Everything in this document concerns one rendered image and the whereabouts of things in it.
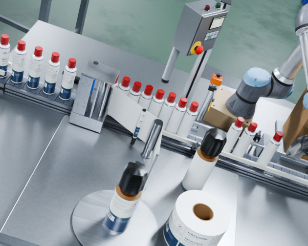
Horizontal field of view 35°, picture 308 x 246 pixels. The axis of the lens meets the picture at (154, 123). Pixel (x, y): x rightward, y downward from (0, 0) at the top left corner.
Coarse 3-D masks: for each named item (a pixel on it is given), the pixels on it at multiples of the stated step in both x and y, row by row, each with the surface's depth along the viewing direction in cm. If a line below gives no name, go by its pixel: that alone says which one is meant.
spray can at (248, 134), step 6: (252, 126) 208; (246, 132) 210; (252, 132) 210; (240, 138) 215; (246, 138) 211; (252, 138) 212; (240, 144) 215; (246, 144) 214; (234, 150) 219; (240, 150) 216; (240, 156) 218
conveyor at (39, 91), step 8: (8, 80) 217; (24, 80) 220; (24, 88) 215; (40, 88) 219; (48, 96) 216; (56, 96) 218; (72, 96) 221; (72, 104) 217; (112, 120) 217; (192, 136) 224; (184, 144) 218; (232, 160) 219; (256, 160) 224; (256, 168) 220; (280, 168) 225; (280, 176) 220; (304, 176) 226; (304, 184) 221
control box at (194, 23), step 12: (204, 0) 195; (192, 12) 186; (204, 12) 186; (216, 12) 190; (180, 24) 192; (192, 24) 188; (204, 24) 188; (180, 36) 194; (192, 36) 190; (204, 36) 194; (180, 48) 196; (192, 48) 193; (204, 48) 200
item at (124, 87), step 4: (124, 80) 207; (128, 80) 207; (120, 84) 209; (124, 84) 208; (128, 84) 208; (120, 88) 208; (124, 88) 208; (128, 88) 209; (124, 92) 209; (128, 92) 211
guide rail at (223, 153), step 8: (168, 136) 216; (176, 136) 215; (192, 144) 217; (200, 144) 216; (224, 152) 216; (240, 160) 217; (248, 160) 217; (264, 168) 217; (272, 168) 217; (288, 176) 218; (296, 176) 218
